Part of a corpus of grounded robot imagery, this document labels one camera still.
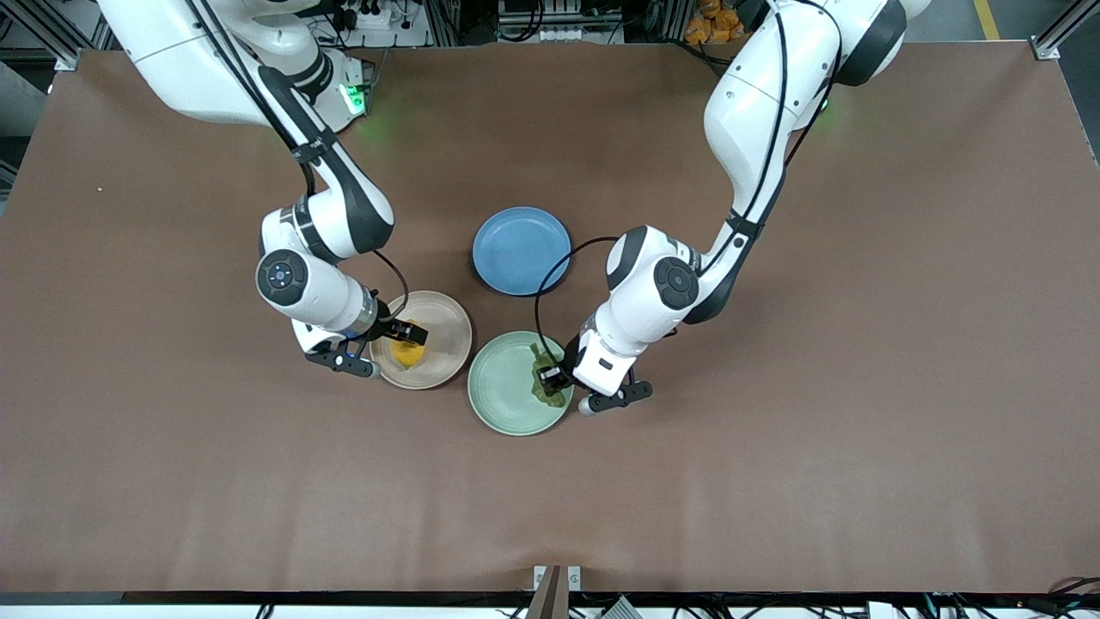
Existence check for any green lettuce leaf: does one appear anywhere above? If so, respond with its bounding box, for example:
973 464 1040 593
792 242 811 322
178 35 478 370
530 344 575 407

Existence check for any yellow lemon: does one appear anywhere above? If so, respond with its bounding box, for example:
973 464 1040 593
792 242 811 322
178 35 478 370
391 325 429 370

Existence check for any pale pink plate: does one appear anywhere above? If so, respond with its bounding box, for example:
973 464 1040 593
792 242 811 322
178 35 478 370
370 291 474 390

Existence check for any pale green plate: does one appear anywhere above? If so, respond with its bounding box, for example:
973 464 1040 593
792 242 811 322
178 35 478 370
467 331 576 437

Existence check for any blue plate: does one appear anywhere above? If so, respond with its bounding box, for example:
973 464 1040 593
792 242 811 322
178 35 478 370
472 206 572 297

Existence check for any grey brown beam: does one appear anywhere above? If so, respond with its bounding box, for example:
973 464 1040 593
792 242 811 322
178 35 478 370
526 565 571 619

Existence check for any brown table cover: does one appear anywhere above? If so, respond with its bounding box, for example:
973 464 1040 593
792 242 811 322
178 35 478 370
0 41 1100 596

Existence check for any white power strip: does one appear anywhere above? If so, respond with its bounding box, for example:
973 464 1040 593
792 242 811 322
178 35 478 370
501 24 600 42
331 0 405 31

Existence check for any aluminium corner profile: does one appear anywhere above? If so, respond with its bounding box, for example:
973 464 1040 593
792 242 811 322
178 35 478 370
1031 0 1100 61
0 0 113 71

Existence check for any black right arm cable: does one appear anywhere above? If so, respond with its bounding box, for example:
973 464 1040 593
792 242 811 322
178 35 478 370
185 0 409 323

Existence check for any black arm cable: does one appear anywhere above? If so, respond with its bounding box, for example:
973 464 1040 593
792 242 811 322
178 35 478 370
535 0 843 369
185 0 409 323

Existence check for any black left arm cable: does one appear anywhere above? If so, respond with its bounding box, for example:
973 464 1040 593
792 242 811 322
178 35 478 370
535 0 843 369

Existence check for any aluminium frame post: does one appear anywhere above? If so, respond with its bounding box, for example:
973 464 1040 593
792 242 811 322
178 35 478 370
427 0 469 48
657 0 693 42

